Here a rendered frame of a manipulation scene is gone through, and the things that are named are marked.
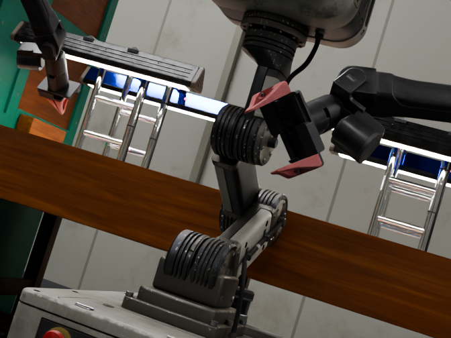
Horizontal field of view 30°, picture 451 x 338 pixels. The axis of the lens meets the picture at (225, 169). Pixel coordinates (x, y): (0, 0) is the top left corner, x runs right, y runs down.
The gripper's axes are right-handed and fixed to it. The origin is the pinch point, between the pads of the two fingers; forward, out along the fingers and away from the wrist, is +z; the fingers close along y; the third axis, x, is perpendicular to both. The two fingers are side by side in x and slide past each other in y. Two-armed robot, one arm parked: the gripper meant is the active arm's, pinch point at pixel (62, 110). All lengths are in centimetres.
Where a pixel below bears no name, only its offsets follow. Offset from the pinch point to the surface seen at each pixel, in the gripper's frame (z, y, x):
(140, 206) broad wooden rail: 0.7, -36.0, 23.8
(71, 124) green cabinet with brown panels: 81, 47, -74
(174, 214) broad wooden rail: 0, -45, 23
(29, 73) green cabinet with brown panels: 40, 49, -53
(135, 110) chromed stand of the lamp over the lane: 19.1, -8.1, -28.6
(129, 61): -2.4, -8.4, -25.5
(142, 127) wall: 151, 56, -155
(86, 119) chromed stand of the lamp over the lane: 23.7, 6.9, -23.1
